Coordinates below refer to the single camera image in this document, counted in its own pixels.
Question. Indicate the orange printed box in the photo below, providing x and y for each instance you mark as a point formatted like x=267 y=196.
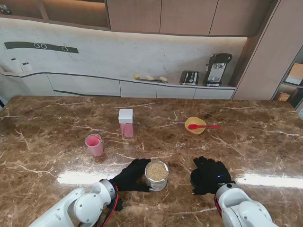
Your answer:
x=283 y=97

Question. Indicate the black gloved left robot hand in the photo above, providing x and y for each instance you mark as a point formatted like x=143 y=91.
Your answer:
x=130 y=176

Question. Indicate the red plastic scoop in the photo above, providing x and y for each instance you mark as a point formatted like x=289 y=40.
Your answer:
x=196 y=126

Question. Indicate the pink plastic measuring cup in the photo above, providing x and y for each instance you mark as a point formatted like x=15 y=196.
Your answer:
x=94 y=144

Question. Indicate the beige cardboard box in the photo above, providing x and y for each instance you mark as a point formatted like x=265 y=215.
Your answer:
x=295 y=74

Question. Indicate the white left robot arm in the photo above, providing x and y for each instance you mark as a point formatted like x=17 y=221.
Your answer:
x=85 y=208

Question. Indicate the brown wooden wall cabinets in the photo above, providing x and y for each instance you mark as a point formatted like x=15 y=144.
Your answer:
x=184 y=16

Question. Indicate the black espresso machine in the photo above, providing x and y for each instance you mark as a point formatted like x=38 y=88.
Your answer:
x=217 y=68

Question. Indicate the yellow fruit piece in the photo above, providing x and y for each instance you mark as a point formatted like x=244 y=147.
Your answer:
x=163 y=79
x=149 y=77
x=136 y=76

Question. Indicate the short white bottle black cap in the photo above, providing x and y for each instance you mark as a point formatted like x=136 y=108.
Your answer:
x=26 y=67

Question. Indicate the black silver toaster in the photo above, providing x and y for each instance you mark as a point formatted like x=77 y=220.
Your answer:
x=189 y=78

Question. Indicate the white counter with drawers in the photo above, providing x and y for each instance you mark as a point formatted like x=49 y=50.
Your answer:
x=94 y=86

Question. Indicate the brown tall cabinet panel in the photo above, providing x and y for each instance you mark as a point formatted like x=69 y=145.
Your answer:
x=258 y=66

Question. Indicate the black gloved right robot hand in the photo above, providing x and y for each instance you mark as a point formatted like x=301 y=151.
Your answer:
x=210 y=175

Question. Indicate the black wall panel with rings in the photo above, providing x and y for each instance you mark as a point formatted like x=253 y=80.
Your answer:
x=23 y=45

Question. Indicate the small dark shelf item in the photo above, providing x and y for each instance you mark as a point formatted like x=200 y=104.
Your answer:
x=4 y=10

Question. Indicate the clear grain jar with label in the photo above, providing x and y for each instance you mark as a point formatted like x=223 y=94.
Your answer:
x=156 y=172

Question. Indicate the tall white bottle black cap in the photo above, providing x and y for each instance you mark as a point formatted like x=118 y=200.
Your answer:
x=15 y=66

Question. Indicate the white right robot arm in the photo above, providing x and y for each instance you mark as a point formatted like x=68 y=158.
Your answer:
x=241 y=208

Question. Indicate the dark serving board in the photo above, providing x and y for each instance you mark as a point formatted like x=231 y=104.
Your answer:
x=154 y=81

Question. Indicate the clear airtight container white lid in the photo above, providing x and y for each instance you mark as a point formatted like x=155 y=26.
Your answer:
x=126 y=123

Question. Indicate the yellow plastic bowl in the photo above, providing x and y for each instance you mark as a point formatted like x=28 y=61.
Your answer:
x=195 y=131

